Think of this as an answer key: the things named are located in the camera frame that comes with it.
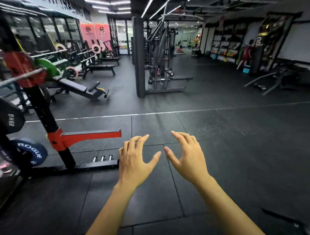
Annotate person's left hand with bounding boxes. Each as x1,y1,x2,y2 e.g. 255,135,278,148
117,134,162,192

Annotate person's right hand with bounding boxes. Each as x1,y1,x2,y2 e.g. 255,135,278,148
164,131,211,187

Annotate person's right forearm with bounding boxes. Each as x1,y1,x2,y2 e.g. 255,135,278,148
194,175,266,235

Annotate person's left forearm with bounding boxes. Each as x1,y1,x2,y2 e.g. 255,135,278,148
85,183,140,235

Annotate black pillar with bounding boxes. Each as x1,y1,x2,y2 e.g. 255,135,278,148
132,16,146,98

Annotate black adjustable bench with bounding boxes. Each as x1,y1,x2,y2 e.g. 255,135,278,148
42,78,110,101

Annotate black squat rack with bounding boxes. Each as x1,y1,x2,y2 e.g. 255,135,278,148
24,86,119,172

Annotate black flat bench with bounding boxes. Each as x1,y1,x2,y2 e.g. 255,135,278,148
98,56,121,66
82,64,117,79

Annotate blue and black weight plate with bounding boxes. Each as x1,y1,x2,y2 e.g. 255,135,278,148
0,138,48,170

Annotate black storage shelf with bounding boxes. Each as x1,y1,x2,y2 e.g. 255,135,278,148
210,23,247,64

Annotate black low exercise machine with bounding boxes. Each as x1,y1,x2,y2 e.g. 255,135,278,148
244,61,310,96

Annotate green weight plate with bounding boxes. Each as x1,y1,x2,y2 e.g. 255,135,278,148
35,58,61,81

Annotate pink banner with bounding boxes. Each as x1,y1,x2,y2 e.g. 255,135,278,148
79,23,97,47
95,24,112,49

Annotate steel barbell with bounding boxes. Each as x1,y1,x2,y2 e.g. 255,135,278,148
0,68,46,88

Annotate tall black display stand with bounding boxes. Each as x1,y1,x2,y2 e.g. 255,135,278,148
251,15,293,74

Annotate ceiling strip light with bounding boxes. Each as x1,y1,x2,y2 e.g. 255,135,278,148
141,0,153,18
149,0,170,20

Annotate red weight plate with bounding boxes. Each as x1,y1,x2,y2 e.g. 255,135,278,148
4,51,47,88

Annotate grey cable machine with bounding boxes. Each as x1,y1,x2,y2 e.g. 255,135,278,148
145,15,193,93

